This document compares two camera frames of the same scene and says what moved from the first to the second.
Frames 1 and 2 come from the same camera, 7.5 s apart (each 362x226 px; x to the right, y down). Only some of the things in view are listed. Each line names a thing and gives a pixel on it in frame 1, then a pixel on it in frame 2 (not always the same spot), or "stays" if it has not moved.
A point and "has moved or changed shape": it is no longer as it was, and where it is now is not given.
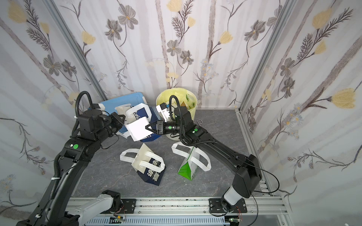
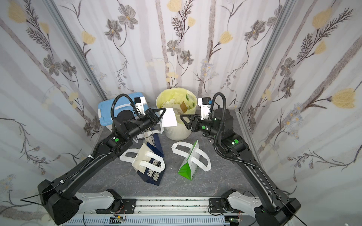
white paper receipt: x=137 y=130 has moved or changed shape
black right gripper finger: x=151 y=129 to x=187 y=125
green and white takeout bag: x=196 y=157 stays
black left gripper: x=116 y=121 to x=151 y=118
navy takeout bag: x=143 y=110 has moved or changed shape
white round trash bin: x=187 y=99 stays
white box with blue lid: x=119 y=105 stays
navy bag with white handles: x=149 y=165 stays
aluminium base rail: x=259 y=211 stays
